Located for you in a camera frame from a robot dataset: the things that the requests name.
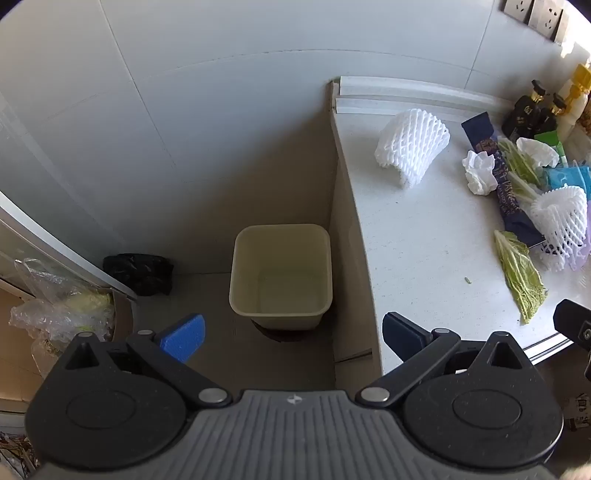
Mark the small white foam fruit net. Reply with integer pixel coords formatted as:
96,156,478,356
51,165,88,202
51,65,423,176
530,185,591,272

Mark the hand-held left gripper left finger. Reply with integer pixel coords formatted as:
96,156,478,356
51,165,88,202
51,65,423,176
60,314,233,409

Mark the black plastic bag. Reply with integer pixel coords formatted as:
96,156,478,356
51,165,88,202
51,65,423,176
102,253,175,297

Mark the large white foam fruit net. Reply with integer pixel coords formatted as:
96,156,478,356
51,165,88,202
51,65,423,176
375,109,451,189

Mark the white paper tissue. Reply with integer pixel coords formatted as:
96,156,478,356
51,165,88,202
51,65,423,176
516,137,560,168
462,150,499,195

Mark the white backsplash trim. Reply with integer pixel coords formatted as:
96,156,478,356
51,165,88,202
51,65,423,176
333,76,513,114

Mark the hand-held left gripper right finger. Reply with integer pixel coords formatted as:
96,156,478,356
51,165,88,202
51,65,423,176
355,311,536,409

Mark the clear plastic bag with vegetables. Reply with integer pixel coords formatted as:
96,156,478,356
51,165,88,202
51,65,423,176
9,257,116,356

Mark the cream plastic trash bin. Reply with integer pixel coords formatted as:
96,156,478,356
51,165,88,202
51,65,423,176
229,224,334,330

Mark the brown cardboard box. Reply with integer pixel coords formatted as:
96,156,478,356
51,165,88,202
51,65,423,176
0,286,139,402

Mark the white yellow-capped bottle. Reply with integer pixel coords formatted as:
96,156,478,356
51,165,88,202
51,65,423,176
556,65,591,139

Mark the curled leafy cabbage leaf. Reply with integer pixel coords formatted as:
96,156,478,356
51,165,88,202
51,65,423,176
496,138,543,185

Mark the light blue packet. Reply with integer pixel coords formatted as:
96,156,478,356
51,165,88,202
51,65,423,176
542,164,591,195

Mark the green snack packet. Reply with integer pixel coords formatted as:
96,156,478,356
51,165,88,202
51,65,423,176
534,130,568,168

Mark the dark blue snack wrapper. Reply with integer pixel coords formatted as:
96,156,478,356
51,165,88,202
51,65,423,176
462,112,546,247

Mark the purple plastic bag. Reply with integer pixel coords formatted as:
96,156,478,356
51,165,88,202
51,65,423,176
561,194,591,272

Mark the green cabbage leaf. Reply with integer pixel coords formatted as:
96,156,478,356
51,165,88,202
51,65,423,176
494,230,548,325

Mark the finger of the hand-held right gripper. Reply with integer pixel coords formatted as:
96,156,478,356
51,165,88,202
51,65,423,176
553,299,591,344

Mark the dark gold-capped bottle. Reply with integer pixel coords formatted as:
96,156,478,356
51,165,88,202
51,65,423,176
502,80,546,139
536,93,568,134

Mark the metal door frame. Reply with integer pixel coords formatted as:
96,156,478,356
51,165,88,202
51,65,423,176
0,191,139,301

